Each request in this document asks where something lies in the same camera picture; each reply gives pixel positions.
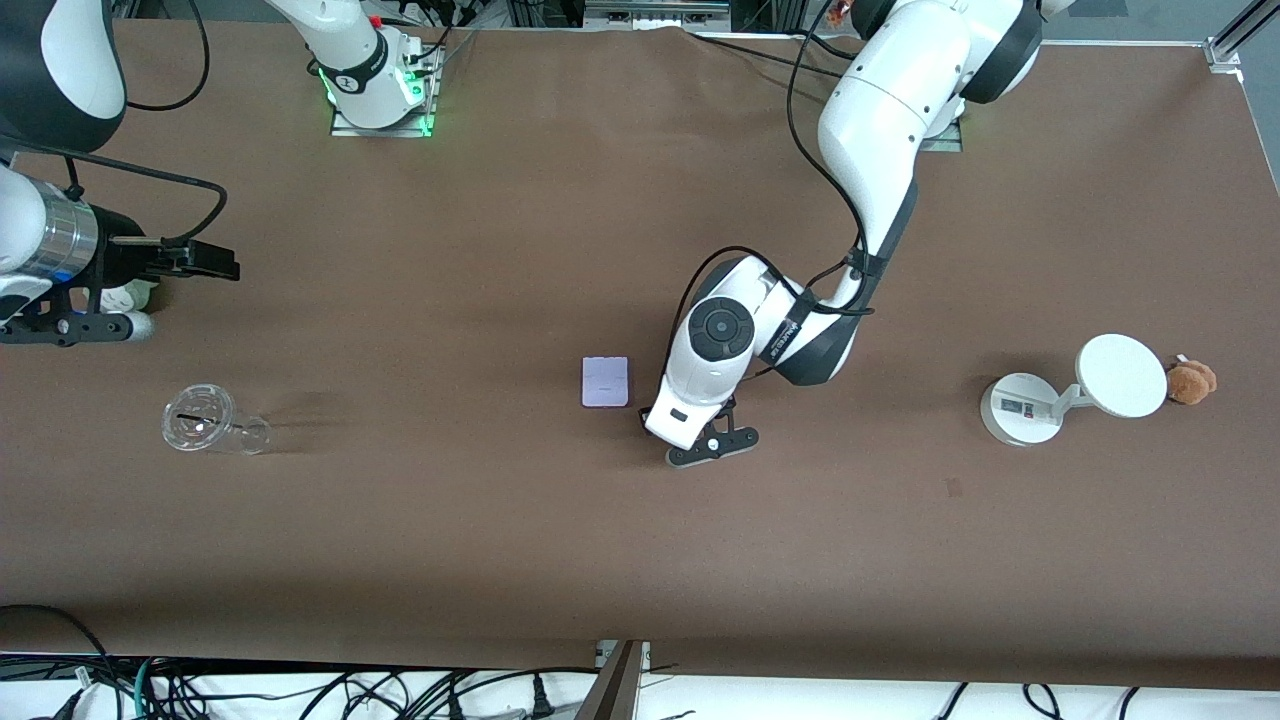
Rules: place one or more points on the black straw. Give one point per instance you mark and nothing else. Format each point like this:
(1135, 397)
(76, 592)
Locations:
(195, 417)

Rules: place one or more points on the clear plastic cup with lid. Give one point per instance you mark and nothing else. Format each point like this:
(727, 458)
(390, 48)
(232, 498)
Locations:
(235, 432)

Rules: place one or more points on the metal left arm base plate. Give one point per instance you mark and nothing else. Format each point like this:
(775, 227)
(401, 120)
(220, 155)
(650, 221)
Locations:
(945, 143)

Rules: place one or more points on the green totoro plush toy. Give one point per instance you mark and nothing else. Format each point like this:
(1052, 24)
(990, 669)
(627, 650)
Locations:
(135, 296)

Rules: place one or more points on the orange toy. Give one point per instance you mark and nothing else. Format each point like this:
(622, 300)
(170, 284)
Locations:
(838, 12)

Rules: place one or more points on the metal rail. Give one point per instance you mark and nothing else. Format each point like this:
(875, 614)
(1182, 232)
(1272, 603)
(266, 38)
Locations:
(655, 12)

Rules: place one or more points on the dark table leg post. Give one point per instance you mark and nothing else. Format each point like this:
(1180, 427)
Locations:
(610, 690)

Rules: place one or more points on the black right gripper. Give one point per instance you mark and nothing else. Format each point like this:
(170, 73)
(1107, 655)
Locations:
(122, 258)

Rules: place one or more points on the brown table cover sheet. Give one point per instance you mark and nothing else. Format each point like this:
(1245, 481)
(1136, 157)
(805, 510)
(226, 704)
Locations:
(500, 550)

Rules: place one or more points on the black power plug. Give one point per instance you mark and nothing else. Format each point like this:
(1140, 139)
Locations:
(541, 700)

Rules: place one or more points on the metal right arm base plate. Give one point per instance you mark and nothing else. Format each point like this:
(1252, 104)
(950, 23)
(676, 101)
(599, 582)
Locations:
(345, 127)

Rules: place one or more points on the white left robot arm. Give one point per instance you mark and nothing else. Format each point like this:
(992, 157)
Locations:
(880, 120)

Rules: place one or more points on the brown bear plush toy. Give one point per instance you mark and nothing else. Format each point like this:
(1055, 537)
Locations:
(1192, 382)

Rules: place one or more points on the lilac phone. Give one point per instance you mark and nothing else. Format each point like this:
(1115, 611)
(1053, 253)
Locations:
(605, 382)

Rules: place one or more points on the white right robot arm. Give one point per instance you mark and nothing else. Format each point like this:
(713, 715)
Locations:
(60, 60)

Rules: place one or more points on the aluminium frame profile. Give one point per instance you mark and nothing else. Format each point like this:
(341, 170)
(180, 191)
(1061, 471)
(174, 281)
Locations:
(1240, 40)

